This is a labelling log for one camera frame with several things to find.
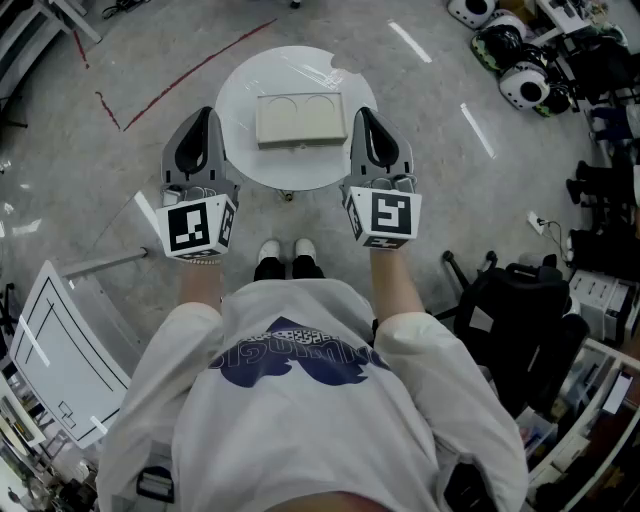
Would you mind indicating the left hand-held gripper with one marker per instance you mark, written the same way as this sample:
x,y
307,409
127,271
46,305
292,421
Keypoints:
x,y
192,227

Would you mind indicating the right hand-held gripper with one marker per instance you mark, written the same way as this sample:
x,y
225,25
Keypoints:
x,y
387,212

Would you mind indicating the beige rectangular box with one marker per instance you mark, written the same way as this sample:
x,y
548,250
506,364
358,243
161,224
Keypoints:
x,y
300,116

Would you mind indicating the person's right forearm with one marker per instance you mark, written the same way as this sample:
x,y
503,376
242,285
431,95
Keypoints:
x,y
397,285

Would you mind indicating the person's left forearm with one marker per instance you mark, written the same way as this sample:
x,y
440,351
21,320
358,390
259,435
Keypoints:
x,y
200,285

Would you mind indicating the white drawer cabinet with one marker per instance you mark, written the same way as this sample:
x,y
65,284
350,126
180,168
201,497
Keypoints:
x,y
600,305

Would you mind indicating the white round table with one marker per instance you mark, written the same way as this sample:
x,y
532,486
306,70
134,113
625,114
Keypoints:
x,y
240,115

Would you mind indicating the person's left white shoe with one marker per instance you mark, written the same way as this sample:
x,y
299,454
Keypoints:
x,y
270,248

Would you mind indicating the person's white shoe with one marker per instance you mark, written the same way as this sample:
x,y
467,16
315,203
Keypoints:
x,y
270,248
305,247

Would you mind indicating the person's right white shoe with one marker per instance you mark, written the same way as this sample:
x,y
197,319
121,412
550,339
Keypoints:
x,y
305,247

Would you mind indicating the black trousers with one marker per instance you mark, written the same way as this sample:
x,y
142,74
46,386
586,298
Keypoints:
x,y
270,270

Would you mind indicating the grey metal bar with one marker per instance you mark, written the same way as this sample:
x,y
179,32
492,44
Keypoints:
x,y
105,261

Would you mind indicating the green camouflage backpack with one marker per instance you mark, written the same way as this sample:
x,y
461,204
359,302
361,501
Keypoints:
x,y
495,45

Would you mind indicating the white and black backpack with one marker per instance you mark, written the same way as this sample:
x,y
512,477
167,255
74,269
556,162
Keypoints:
x,y
525,87

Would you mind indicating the white round-window backpack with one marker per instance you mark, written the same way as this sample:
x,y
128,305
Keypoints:
x,y
470,10

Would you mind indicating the white power strip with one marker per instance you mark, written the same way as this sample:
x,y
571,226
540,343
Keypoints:
x,y
535,222

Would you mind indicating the black office chair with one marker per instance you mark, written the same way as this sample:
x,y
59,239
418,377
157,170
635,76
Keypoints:
x,y
515,320

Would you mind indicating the black chair base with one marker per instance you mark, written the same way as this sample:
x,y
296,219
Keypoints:
x,y
600,182

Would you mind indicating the white panel with black lines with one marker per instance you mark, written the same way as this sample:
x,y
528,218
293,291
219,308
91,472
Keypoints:
x,y
65,360

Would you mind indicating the white printed t-shirt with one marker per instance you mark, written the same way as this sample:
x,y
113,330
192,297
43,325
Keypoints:
x,y
310,430

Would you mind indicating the white shelf unit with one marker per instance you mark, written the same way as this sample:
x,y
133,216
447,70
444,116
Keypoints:
x,y
585,415

